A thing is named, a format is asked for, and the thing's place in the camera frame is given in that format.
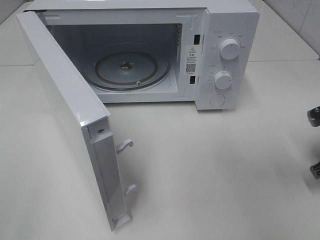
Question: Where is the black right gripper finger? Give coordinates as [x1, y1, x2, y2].
[307, 107, 320, 127]
[310, 162, 320, 179]

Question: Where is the white round knob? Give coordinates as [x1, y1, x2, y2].
[218, 37, 241, 60]
[214, 70, 233, 90]

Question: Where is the round white door button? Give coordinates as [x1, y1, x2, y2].
[210, 94, 226, 108]

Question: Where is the white microwave door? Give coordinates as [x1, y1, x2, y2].
[16, 11, 137, 231]

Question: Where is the white microwave oven body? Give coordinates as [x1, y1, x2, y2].
[16, 0, 260, 110]

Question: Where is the white warning label sticker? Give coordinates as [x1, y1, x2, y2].
[184, 44, 201, 75]

